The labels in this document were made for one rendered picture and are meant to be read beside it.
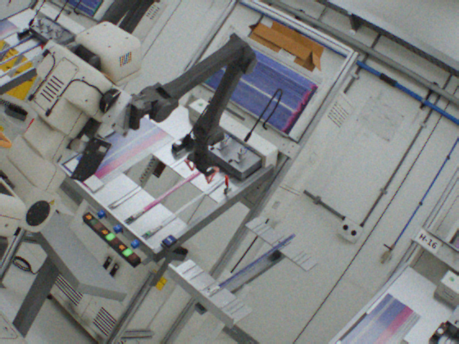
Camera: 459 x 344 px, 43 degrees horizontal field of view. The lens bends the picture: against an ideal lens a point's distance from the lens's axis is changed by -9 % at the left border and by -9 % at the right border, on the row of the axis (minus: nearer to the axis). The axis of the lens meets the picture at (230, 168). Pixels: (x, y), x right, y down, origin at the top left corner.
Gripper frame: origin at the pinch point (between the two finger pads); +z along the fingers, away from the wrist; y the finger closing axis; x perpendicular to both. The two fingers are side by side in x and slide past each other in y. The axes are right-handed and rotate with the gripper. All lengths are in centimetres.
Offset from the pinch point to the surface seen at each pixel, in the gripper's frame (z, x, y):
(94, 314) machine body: 73, 55, 19
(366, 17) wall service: 29, -208, 52
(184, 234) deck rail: 13.2, 19.0, -9.9
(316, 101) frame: -11, -61, -10
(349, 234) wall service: 131, -121, -15
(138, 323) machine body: 64, 45, -4
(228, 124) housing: 6.1, -35.5, 19.0
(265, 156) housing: 6.6, -32.8, -6.7
